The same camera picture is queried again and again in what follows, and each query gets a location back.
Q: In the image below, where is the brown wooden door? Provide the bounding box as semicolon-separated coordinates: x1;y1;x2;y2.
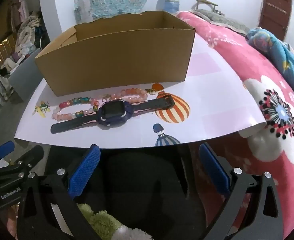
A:
258;0;293;42

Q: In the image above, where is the dark cloth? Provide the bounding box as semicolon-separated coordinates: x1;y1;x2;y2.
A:
47;142;209;240

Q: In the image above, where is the pile of clothes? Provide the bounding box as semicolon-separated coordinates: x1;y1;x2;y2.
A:
0;10;46;63

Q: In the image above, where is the pink bead bracelet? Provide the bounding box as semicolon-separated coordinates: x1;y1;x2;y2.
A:
107;87;149;104

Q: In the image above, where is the grey pillow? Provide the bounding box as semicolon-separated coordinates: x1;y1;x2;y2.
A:
194;9;250;34

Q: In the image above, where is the grey board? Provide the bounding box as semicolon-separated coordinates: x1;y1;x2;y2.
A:
8;49;44;103

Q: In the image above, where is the pink floral blanket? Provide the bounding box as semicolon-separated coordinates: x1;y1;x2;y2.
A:
174;11;294;240

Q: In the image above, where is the dark blue smartwatch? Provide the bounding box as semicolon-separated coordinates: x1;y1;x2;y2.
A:
50;98;175;134

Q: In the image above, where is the wooden rack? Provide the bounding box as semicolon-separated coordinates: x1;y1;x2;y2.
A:
196;0;219;12

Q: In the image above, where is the brown cardboard box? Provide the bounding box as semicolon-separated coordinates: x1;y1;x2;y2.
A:
35;10;196;97

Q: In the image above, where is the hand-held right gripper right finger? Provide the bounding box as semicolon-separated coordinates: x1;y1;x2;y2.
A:
199;143;284;240

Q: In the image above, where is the blue water jug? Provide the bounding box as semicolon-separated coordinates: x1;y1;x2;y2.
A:
157;0;181;14

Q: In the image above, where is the multicolour bead bracelet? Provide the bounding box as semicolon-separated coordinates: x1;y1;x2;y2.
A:
53;96;100;121

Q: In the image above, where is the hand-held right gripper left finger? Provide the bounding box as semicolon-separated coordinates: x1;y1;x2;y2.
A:
17;144;101;240

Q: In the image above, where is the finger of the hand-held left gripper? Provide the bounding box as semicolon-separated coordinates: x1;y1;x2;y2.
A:
0;141;15;163
0;144;45;193

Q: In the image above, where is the white printed paper bag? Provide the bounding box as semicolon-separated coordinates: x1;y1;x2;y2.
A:
74;0;93;22

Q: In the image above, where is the blue printed blanket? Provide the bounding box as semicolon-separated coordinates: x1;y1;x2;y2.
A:
245;28;294;100

